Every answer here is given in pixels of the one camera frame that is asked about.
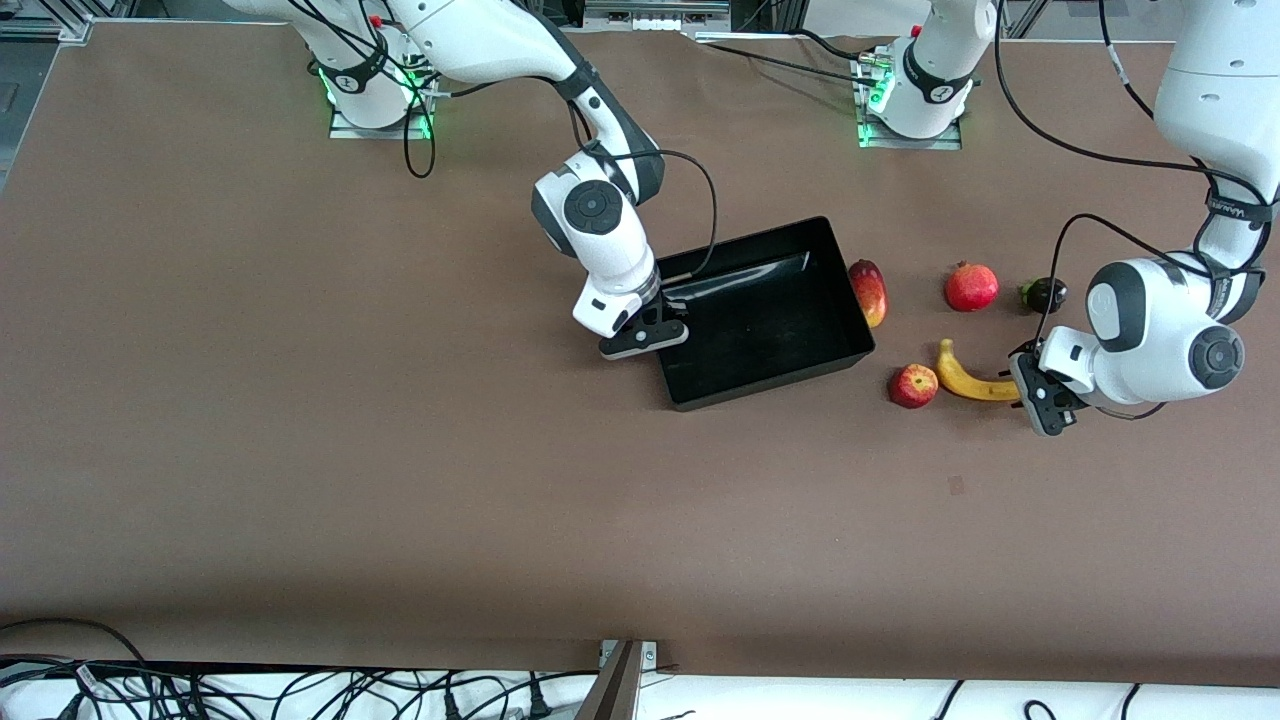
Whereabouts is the yellow banana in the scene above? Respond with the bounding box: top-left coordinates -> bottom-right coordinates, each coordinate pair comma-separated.
936,338 -> 1023,403

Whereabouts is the black plastic box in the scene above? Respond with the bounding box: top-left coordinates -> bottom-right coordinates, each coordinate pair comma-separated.
650,215 -> 877,412

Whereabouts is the red apple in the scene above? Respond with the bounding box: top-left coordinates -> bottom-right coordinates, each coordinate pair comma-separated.
888,363 -> 940,410

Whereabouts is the dark purple mangosteen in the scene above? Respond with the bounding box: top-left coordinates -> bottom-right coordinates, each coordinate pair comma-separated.
1019,276 -> 1069,315

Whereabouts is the red pomegranate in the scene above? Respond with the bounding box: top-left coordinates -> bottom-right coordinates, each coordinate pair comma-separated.
945,260 -> 1000,313

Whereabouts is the red yellow mango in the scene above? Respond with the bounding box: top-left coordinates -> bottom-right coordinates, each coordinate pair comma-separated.
848,258 -> 889,329

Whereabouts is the brown table mat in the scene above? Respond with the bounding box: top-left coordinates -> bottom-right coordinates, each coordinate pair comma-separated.
0,22 -> 1280,691

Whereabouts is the white power strip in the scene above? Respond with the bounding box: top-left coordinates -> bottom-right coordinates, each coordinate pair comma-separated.
583,0 -> 731,33

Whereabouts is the dark metal pole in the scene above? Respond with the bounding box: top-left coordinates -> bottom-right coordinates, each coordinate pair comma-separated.
573,640 -> 646,720

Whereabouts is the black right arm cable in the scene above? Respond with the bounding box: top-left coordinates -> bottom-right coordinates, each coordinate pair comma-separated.
290,0 -> 721,281

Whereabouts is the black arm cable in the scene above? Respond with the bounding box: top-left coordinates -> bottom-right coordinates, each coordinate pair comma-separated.
290,0 -> 721,281
995,0 -> 1280,346

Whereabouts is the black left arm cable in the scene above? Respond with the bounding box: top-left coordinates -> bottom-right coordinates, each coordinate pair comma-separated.
995,0 -> 1280,346

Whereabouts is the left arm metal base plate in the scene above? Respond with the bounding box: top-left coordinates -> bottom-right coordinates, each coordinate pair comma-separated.
855,55 -> 964,151

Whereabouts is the straight black base cable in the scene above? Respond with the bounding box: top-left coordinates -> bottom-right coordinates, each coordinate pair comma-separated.
695,40 -> 889,91

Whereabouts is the curved black base cable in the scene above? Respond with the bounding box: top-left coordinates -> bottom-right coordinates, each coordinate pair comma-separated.
788,28 -> 873,65

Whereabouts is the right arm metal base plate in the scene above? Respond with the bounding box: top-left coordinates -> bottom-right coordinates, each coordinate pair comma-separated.
328,40 -> 435,141

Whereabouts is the aluminium frame corner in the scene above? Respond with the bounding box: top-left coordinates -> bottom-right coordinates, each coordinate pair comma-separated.
0,0 -> 96,43

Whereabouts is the long arched black cable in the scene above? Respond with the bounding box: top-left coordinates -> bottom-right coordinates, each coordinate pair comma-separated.
0,618 -> 149,669

